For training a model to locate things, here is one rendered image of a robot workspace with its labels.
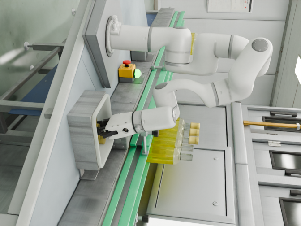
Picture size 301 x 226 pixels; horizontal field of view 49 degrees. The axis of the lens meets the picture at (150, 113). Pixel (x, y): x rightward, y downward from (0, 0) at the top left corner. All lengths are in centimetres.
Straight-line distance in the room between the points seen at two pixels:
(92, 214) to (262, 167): 87
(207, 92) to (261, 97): 696
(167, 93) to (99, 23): 34
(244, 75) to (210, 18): 621
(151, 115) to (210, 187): 51
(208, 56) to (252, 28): 617
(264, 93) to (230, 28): 174
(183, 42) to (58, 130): 55
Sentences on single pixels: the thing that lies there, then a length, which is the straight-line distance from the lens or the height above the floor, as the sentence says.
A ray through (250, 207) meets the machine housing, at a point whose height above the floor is 138.
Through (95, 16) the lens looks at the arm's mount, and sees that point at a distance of 122.
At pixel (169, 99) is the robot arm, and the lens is 112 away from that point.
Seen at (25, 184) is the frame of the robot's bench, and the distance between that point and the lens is 104.
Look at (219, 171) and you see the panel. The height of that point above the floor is 126.
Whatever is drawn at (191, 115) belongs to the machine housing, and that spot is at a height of 111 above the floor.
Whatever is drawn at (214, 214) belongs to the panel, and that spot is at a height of 124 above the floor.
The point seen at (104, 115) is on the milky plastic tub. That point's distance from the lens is 122.
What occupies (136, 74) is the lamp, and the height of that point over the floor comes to 84.
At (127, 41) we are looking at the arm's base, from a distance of 127.
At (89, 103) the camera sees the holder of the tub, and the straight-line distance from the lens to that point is 112.
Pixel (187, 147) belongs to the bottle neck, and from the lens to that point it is 143.
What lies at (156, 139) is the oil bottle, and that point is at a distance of 144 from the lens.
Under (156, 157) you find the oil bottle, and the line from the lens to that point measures 138.
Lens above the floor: 117
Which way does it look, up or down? 9 degrees down
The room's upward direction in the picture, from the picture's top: 94 degrees clockwise
